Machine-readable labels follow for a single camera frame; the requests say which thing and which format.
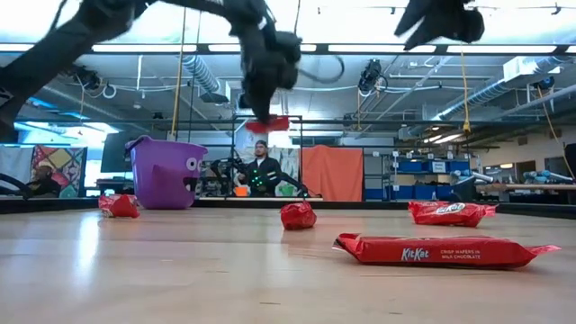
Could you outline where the background wooden table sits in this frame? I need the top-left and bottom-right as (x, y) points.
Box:
(197, 195), (324, 203)

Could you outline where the long wooden work table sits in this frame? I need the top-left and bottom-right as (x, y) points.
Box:
(475, 182), (576, 193)

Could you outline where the yellow hanging cord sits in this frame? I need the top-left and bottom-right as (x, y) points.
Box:
(454, 44), (473, 135)

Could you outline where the shelf with blue bins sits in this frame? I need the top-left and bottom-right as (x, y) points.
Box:
(364, 155), (472, 202)

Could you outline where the large silver ventilation duct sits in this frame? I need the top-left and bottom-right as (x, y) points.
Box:
(434, 56), (563, 122)

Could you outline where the yellow hanging cable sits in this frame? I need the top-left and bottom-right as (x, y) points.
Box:
(170, 8), (188, 139)

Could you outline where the red KitKat candy bar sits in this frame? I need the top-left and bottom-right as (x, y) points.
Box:
(407, 200), (499, 229)
(331, 232), (563, 271)
(244, 114), (292, 135)
(279, 200), (319, 232)
(97, 193), (141, 220)

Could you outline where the purple monster face bucket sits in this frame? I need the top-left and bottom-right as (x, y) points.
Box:
(124, 135), (210, 211)

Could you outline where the corrugated silver duct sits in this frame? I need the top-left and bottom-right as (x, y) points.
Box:
(181, 54), (222, 95)

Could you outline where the white hanging sheet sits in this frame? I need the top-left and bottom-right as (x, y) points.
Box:
(0, 144), (33, 184)

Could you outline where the person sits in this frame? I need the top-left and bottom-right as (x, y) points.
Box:
(238, 139), (284, 198)

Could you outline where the orange hanging cloth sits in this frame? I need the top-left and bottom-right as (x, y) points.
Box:
(300, 144), (365, 203)

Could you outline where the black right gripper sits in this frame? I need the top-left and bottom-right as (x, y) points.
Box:
(393, 0), (486, 51)

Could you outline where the overhead LED light bar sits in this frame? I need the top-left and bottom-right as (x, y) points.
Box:
(0, 41), (576, 57)

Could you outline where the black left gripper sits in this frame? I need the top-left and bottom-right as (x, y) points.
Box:
(224, 0), (303, 124)

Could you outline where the black monitor screen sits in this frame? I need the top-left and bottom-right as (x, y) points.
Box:
(99, 130), (136, 174)

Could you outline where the dark background equipment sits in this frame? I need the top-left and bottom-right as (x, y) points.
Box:
(0, 165), (62, 199)

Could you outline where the ceiling fluorescent light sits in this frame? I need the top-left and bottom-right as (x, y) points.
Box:
(421, 131), (465, 146)

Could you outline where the colourful patchwork quilt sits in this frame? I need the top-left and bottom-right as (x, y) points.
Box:
(30, 144), (88, 196)

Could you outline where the black ceiling cable reel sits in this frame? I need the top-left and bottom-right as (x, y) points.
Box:
(67, 64), (103, 91)
(357, 58), (389, 96)

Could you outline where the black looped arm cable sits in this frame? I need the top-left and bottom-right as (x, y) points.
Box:
(296, 53), (347, 86)

